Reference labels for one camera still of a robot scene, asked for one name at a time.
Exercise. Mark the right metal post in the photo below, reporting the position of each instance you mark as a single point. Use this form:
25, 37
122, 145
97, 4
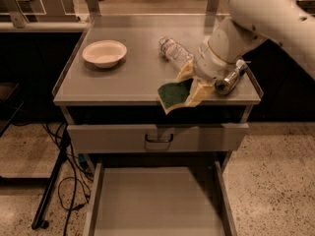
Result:
213, 0

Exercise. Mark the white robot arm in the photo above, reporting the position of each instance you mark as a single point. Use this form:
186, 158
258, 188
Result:
251, 22

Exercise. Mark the silver drink can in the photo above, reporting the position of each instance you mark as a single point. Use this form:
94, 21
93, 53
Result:
226, 85

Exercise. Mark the white paper bowl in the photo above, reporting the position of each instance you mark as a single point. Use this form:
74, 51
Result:
105, 54

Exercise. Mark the black stand leg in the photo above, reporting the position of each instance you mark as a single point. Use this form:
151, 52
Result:
39, 220

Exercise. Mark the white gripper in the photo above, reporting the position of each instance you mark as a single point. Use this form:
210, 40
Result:
207, 67

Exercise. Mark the green yellow sponge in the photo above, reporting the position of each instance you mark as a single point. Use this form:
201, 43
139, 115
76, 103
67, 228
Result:
173, 95

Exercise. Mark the far left metal bracket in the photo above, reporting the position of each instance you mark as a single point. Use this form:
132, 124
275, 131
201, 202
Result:
17, 17

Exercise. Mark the clear plastic water bottle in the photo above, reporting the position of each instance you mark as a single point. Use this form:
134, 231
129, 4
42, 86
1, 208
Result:
175, 52

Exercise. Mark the left white counter rail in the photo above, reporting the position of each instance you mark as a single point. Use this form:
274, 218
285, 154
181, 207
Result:
45, 27

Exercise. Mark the grey top drawer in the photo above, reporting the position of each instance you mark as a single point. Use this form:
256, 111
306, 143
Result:
131, 138

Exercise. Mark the grey metal cabinet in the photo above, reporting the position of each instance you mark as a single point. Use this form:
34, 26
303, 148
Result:
128, 92

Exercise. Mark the open grey middle drawer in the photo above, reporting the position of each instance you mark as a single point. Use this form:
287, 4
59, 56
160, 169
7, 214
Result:
188, 200

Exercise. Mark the black drawer handle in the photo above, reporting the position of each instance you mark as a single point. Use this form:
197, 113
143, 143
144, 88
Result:
159, 140

